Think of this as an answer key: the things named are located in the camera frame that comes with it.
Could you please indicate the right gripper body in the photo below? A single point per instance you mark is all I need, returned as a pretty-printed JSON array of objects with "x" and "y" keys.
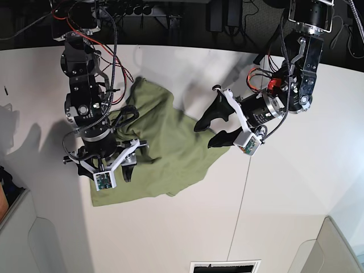
[{"x": 106, "y": 153}]

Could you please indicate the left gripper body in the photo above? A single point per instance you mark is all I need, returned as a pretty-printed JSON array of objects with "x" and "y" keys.
[{"x": 254, "y": 111}]

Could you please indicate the green t-shirt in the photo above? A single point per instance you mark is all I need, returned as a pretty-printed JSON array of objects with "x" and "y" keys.
[{"x": 176, "y": 158}]

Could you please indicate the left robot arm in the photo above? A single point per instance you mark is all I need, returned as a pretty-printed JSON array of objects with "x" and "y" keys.
[{"x": 275, "y": 92}]

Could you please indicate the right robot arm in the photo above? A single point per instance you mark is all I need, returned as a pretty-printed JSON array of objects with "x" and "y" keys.
[{"x": 88, "y": 104}]

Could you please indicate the black power adapter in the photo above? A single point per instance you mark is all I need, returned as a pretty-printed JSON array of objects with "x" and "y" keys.
[{"x": 214, "y": 16}]

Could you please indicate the white power strip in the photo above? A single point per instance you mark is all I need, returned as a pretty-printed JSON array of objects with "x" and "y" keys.
[{"x": 134, "y": 9}]

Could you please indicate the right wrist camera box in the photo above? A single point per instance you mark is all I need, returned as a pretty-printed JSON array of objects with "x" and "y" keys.
[{"x": 104, "y": 180}]

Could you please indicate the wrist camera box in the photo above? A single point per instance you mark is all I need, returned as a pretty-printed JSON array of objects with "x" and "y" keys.
[
  {"x": 247, "y": 142},
  {"x": 104, "y": 180}
]

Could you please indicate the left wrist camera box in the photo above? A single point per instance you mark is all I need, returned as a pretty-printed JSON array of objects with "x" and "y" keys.
[{"x": 247, "y": 142}]

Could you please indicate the aluminium table leg post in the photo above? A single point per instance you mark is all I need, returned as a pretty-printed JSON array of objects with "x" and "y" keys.
[{"x": 174, "y": 31}]

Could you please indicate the white vent frame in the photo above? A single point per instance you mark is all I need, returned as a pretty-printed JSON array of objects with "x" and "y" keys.
[{"x": 229, "y": 266}]

